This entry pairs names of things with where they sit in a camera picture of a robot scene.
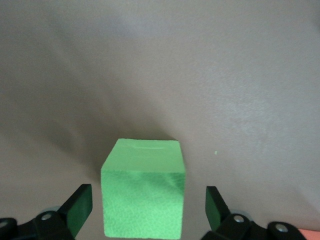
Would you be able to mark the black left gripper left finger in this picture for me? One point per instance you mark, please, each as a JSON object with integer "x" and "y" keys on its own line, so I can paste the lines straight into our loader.
{"x": 50, "y": 225}

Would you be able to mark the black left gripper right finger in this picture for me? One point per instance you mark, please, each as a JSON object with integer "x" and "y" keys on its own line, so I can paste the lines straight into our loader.
{"x": 237, "y": 227}

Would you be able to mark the green foam cube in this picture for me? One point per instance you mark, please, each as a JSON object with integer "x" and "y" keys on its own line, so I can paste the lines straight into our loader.
{"x": 142, "y": 200}

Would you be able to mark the orange foam cube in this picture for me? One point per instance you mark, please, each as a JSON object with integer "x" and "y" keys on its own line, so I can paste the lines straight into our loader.
{"x": 312, "y": 235}

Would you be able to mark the brown table cover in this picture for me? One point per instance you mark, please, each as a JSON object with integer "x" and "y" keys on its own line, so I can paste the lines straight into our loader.
{"x": 160, "y": 75}

